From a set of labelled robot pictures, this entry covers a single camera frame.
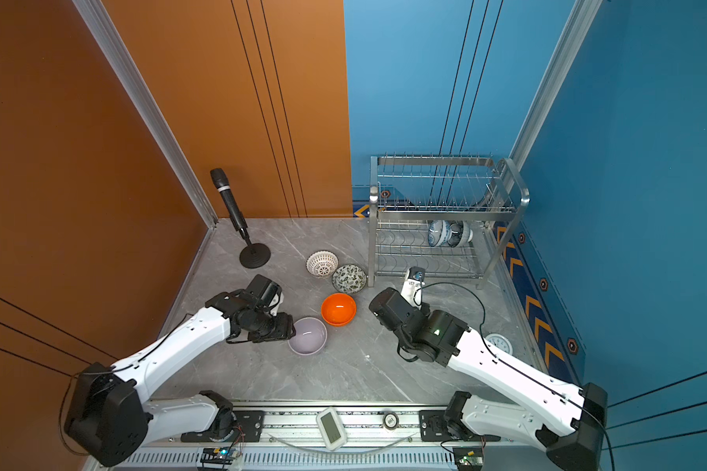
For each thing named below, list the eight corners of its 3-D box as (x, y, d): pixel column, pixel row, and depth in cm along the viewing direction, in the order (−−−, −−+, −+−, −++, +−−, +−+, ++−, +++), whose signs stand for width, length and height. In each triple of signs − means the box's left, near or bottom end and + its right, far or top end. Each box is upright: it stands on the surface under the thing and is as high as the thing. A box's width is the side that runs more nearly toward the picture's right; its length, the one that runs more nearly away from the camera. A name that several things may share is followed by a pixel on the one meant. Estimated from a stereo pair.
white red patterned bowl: (306, 277, 104) (304, 268, 100) (309, 258, 110) (307, 249, 106) (337, 277, 104) (336, 268, 100) (338, 258, 110) (337, 249, 106)
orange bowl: (321, 328, 92) (319, 322, 88) (323, 300, 98) (322, 292, 94) (356, 328, 92) (356, 322, 88) (357, 300, 98) (356, 292, 94)
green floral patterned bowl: (332, 292, 100) (331, 286, 96) (334, 271, 105) (333, 264, 102) (366, 292, 100) (366, 286, 96) (366, 271, 105) (366, 264, 102)
